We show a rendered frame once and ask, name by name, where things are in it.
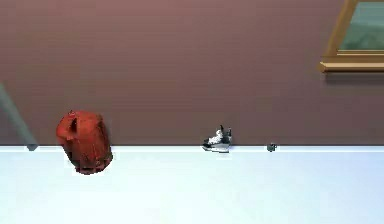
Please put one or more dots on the black and white ice skate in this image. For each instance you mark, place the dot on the black and white ice skate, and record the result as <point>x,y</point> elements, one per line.
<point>218,141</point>

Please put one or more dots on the grey slanted pole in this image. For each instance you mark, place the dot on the grey slanted pole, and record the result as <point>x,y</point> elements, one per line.
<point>15,120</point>

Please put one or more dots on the wooden framed window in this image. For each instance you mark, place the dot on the wooden framed window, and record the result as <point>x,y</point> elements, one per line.
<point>353,40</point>

